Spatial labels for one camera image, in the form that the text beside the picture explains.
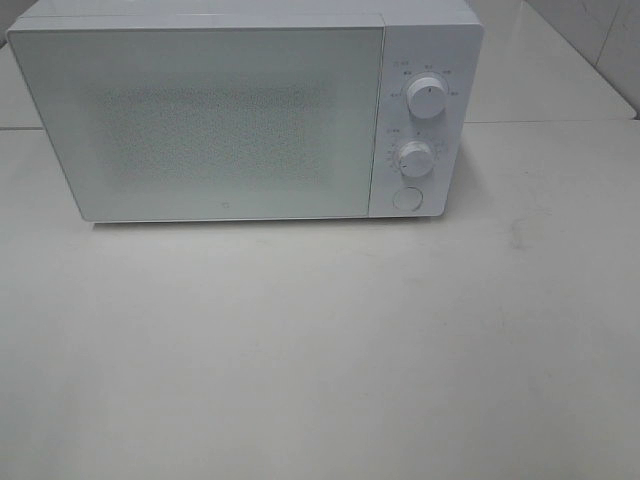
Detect white timer knob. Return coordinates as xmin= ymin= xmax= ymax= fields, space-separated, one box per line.
xmin=397 ymin=141 xmax=436 ymax=178

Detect white microwave door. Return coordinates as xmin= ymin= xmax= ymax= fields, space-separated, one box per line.
xmin=10 ymin=28 xmax=383 ymax=222

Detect white upper power knob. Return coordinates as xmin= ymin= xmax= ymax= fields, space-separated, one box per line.
xmin=405 ymin=73 xmax=448 ymax=120

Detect white microwave oven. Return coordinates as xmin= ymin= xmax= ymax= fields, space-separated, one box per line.
xmin=6 ymin=1 xmax=484 ymax=222

